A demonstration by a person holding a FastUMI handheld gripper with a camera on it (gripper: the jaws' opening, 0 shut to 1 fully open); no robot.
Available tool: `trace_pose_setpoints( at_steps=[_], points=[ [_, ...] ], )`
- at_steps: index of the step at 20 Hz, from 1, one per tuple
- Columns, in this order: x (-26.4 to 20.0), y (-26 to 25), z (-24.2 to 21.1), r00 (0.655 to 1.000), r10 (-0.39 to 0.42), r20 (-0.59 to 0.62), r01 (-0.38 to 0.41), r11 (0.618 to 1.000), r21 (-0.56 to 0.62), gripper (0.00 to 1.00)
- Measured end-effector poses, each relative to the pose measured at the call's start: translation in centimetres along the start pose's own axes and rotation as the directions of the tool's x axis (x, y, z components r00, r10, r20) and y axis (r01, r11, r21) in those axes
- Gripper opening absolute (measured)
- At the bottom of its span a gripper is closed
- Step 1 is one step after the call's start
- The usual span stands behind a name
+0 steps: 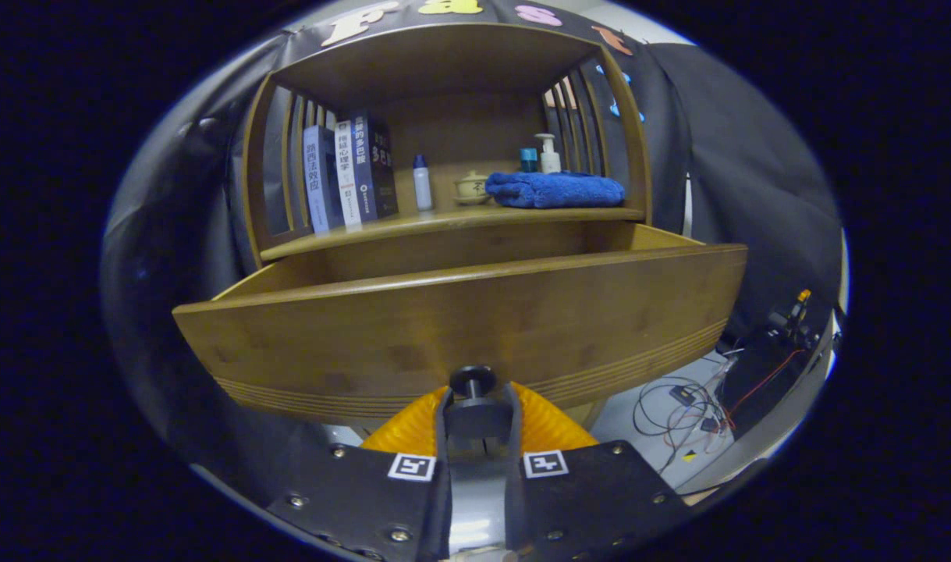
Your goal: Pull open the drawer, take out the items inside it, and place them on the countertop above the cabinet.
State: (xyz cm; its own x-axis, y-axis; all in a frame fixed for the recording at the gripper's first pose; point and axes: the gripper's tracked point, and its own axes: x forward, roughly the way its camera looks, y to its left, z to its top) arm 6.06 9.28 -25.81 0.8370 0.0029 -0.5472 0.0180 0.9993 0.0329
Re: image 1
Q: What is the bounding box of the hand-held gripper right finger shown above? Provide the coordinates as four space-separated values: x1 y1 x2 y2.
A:
502 382 690 562

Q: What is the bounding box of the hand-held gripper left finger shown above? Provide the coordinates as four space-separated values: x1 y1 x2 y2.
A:
266 384 454 562

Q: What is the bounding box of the black drawer knob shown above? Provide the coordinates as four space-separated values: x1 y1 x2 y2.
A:
444 365 515 439

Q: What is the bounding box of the wooden drawer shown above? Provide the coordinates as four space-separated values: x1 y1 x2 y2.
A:
172 222 749 426

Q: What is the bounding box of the wooden countertop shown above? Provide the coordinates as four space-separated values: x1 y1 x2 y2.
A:
261 205 646 262

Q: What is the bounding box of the wooden cabinet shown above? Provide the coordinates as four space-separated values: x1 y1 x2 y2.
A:
241 22 654 450

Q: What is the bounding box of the black floor box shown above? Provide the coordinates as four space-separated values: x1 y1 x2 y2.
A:
725 328 827 438

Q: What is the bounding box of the blue folded towel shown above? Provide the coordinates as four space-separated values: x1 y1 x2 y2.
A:
485 171 626 210

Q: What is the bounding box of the white bottle blue cap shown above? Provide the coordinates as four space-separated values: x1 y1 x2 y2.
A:
412 154 434 212

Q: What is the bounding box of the beige lidded tea cup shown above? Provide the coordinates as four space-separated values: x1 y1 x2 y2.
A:
453 171 491 206

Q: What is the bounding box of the black orange tool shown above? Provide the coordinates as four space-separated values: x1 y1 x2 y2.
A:
772 289 815 336

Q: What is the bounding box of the white book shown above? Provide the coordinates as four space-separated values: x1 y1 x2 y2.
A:
333 119 364 229

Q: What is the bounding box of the dark blue book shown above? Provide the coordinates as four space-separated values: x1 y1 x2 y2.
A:
350 109 400 222

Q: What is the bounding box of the light blue book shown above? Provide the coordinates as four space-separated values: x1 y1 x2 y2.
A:
303 125 343 235

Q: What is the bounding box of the white pump bottle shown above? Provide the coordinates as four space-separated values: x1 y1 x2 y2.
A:
534 133 562 174

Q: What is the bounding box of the tangle of floor cables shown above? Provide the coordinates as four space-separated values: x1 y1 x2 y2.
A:
633 351 757 473

